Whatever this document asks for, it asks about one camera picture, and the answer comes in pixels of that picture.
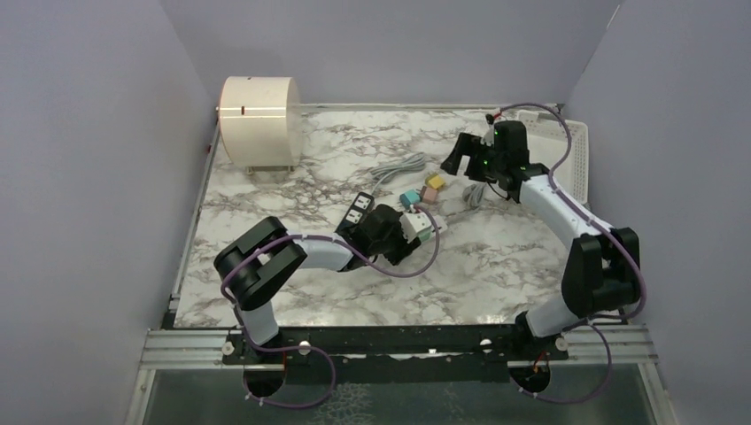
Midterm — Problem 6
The green usb charger plug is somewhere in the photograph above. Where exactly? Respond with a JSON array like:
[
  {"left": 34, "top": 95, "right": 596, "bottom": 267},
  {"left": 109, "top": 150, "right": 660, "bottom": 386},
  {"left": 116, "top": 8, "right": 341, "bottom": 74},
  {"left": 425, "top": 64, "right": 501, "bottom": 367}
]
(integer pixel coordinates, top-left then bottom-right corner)
[{"left": 417, "top": 228, "right": 434, "bottom": 243}]

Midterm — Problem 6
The yellow usb charger plug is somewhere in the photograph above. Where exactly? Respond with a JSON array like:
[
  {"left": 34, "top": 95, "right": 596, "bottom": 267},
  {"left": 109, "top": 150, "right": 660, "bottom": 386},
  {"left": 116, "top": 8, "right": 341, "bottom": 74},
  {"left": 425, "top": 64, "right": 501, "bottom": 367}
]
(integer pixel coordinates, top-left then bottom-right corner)
[{"left": 424, "top": 173, "right": 445, "bottom": 191}]

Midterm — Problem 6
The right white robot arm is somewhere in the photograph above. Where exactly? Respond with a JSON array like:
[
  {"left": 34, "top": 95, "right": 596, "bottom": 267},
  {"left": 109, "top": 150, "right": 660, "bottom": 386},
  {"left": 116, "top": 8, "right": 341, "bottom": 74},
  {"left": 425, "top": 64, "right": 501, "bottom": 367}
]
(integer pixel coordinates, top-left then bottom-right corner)
[{"left": 440, "top": 120, "right": 643, "bottom": 360}]

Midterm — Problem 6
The white power strip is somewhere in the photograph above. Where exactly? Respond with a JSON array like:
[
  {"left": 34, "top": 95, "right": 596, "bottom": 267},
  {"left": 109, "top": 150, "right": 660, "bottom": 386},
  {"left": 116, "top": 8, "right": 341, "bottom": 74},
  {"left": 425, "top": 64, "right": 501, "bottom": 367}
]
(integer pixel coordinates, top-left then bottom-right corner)
[{"left": 431, "top": 216, "right": 448, "bottom": 235}]

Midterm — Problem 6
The pink usb charger plug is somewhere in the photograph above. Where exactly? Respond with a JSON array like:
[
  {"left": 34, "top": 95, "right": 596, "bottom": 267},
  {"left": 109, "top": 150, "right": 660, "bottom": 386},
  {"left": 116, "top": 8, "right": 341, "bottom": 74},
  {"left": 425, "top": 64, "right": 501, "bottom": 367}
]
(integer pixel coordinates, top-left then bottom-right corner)
[{"left": 420, "top": 186, "right": 439, "bottom": 205}]

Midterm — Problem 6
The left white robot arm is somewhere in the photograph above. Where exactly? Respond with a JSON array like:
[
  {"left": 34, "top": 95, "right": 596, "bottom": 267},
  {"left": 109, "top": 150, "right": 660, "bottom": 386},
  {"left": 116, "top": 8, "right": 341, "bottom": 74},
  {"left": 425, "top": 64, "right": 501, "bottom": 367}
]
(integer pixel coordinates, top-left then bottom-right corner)
[{"left": 213, "top": 205, "right": 438, "bottom": 364}]

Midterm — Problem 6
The black mounting rail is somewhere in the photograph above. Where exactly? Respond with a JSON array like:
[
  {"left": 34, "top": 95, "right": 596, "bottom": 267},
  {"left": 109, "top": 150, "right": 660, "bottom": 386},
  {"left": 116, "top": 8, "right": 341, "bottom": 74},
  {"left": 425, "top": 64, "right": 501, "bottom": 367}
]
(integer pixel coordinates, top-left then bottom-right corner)
[{"left": 221, "top": 323, "right": 569, "bottom": 385}]

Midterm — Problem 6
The white plastic basket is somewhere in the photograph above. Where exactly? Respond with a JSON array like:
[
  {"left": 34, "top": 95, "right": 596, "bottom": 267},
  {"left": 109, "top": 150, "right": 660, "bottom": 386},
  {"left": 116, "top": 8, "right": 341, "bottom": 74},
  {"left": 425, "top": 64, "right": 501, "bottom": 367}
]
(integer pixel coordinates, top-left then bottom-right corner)
[{"left": 511, "top": 110, "right": 589, "bottom": 205}]

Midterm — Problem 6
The teal usb charger plug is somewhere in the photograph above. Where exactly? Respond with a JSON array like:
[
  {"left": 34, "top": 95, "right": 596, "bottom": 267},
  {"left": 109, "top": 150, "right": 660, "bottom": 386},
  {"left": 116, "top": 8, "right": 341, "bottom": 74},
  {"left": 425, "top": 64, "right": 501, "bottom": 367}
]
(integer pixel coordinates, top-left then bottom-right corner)
[{"left": 399, "top": 189, "right": 421, "bottom": 210}]

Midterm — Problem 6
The black power strip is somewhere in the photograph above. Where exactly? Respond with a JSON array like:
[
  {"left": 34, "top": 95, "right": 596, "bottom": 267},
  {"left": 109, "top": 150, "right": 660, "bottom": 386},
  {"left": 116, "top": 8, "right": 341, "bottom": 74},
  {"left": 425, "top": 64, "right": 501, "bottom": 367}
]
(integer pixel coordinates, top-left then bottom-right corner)
[{"left": 337, "top": 192, "right": 375, "bottom": 231}]

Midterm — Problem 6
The cream cylindrical drum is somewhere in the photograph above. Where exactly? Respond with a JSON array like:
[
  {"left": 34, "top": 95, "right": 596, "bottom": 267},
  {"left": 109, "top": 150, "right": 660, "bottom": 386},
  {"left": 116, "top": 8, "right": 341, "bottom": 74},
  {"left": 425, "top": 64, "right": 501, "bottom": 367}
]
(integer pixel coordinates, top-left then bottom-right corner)
[{"left": 217, "top": 76, "right": 304, "bottom": 169}]

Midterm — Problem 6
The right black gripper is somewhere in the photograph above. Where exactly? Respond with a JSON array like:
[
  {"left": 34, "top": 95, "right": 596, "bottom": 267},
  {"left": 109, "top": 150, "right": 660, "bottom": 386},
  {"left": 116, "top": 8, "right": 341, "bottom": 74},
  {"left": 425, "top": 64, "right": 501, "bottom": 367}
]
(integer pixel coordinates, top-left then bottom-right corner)
[{"left": 440, "top": 135, "right": 504, "bottom": 187}]

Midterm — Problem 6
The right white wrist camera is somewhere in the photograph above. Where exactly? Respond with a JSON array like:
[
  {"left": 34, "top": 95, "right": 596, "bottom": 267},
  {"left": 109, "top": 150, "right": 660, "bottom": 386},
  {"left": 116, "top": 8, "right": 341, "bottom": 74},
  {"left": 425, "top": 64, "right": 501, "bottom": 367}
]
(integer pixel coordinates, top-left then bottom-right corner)
[{"left": 481, "top": 128, "right": 496, "bottom": 148}]

